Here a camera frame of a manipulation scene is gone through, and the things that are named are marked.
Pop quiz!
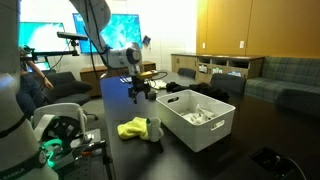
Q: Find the yellow cloth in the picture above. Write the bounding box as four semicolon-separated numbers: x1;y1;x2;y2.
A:
117;116;150;141

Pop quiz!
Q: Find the white mug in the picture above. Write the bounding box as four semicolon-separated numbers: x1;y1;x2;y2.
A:
145;116;165;144

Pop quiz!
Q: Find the white towel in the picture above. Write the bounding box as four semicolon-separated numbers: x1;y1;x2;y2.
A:
181;103;216;125

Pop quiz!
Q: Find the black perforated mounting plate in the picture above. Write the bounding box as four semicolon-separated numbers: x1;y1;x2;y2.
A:
55;128;116;180

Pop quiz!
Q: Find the small dark tape roll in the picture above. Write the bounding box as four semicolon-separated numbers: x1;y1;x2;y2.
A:
147;90;158;101

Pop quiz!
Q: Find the black cloth heap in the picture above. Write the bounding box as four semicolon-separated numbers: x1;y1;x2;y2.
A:
165;81;231;103

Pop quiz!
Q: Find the person in striped top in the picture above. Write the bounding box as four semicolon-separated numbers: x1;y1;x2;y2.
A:
15;45;55;118

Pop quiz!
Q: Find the recessed table power box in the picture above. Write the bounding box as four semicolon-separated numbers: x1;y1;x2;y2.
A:
250;146;302;178

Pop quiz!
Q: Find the wooden shelf cabinet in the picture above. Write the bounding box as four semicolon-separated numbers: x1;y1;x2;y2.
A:
170;52;266;85

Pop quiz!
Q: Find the low wooden TV bench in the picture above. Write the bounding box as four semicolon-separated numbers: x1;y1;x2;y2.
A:
79;60;157;98

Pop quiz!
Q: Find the green plaid sofa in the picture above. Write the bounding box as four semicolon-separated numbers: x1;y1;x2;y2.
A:
243;55;320;117

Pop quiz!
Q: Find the dark upholstered chair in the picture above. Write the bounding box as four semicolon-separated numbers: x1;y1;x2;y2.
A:
209;72;247;95
177;67;198;80

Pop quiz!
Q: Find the black office swivel chair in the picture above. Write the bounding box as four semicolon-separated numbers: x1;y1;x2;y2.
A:
44;71;100;122

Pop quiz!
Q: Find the crumpled white cloth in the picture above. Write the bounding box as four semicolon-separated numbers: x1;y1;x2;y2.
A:
148;78;168;91

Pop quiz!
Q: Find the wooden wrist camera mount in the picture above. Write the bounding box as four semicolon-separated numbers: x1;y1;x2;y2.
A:
135;69;160;81

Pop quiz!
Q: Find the white plastic basket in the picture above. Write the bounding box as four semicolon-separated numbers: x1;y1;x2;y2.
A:
155;89;236;153

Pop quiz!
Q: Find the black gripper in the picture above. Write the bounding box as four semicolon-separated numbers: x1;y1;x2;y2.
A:
127;77;153;105

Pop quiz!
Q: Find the large wall TV screen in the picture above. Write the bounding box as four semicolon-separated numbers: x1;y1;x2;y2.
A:
72;13;144;55

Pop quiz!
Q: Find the tablet with lit screen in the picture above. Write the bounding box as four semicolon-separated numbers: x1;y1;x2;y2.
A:
119;76;134;84

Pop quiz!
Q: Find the small monitor screen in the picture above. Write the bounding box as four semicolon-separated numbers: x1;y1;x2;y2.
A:
18;21;69;54

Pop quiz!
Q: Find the black camera on stand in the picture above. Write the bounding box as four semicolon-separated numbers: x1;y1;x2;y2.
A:
55;31;90;58

